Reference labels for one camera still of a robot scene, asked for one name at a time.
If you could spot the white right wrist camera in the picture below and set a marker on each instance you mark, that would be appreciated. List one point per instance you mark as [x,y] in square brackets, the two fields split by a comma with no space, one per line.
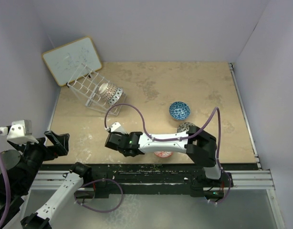
[116,128]

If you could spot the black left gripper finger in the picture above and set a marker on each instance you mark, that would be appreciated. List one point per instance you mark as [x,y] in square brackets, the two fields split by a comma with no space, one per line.
[60,143]
[28,148]

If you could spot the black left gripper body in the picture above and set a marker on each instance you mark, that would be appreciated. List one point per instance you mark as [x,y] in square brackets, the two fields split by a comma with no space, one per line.
[44,152]

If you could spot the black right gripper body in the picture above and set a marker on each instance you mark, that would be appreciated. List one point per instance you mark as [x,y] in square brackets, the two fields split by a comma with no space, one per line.
[126,135]

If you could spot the black aluminium base frame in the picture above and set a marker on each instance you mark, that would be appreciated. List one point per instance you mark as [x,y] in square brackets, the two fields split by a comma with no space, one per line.
[172,179]

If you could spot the white black diamond bowl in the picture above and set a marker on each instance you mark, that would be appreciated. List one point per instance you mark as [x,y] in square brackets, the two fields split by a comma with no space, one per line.
[116,96]

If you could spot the red geometric pattern bowl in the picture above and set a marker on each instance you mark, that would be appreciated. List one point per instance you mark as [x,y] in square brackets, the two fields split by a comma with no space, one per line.
[163,154]

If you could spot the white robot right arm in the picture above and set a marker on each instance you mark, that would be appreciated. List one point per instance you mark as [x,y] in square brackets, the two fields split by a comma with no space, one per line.
[200,146]

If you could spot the yellow framed whiteboard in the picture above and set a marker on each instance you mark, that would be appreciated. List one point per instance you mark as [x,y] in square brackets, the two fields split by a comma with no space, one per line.
[63,61]

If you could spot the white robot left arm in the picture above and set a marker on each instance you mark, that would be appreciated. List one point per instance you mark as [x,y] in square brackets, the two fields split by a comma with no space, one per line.
[20,175]

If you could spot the brown floral pattern bowl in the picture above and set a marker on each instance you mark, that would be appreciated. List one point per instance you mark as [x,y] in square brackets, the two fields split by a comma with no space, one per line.
[107,91]

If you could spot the blue triangle pattern bowl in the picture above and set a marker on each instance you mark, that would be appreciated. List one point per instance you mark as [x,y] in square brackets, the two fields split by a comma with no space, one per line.
[179,111]

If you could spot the white wire dish rack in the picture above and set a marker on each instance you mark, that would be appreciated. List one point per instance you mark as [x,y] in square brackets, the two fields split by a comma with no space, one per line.
[85,84]

